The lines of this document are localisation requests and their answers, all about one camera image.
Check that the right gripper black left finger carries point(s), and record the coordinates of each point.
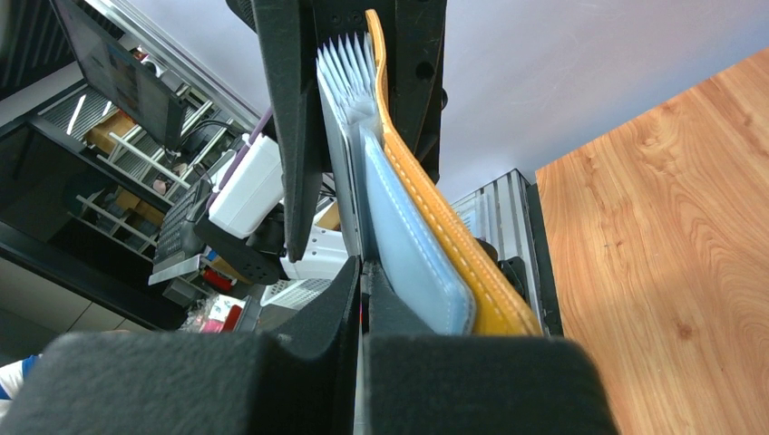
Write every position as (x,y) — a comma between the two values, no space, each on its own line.
(296,379)

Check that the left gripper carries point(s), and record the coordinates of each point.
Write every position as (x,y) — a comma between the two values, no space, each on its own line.
(414,34)

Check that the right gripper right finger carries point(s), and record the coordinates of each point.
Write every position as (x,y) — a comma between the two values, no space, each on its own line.
(420,382)

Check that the yellow leather card holder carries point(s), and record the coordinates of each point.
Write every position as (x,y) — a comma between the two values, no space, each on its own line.
(393,213)

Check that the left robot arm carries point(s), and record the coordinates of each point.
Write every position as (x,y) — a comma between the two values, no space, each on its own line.
(289,33)

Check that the black keyboard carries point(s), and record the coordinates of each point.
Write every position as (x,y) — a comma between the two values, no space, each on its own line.
(177,239)

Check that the black monitor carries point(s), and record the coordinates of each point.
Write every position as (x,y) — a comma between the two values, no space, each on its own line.
(122,79)

